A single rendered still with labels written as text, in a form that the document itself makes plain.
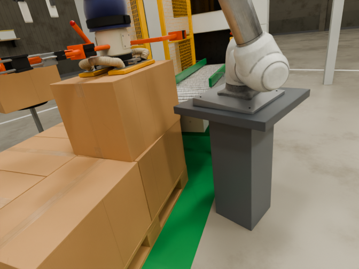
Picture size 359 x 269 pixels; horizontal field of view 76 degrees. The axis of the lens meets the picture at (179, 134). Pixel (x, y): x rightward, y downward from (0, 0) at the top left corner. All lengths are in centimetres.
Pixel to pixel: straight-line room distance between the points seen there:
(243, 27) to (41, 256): 98
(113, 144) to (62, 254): 52
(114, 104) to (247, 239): 102
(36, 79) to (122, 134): 171
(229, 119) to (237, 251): 74
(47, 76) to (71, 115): 148
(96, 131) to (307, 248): 123
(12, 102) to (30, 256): 190
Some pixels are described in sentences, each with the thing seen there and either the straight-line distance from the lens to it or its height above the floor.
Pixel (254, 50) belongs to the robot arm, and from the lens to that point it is 91.
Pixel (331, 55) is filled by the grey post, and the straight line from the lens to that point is 444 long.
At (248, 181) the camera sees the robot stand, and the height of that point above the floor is 34.
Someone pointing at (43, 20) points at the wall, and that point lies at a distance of 1049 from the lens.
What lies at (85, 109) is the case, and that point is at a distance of 121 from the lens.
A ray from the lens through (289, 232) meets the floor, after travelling 153.
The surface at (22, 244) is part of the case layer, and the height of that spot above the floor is 54.
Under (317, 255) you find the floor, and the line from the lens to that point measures 147.
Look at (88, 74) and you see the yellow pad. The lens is 132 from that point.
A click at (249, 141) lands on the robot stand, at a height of 58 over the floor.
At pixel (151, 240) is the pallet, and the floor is 5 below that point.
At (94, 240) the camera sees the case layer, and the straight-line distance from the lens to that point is 101.
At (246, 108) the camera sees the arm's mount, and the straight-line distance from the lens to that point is 104.
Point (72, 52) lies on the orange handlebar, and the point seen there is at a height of 108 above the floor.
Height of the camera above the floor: 110
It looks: 24 degrees down
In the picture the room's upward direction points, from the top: 8 degrees counter-clockwise
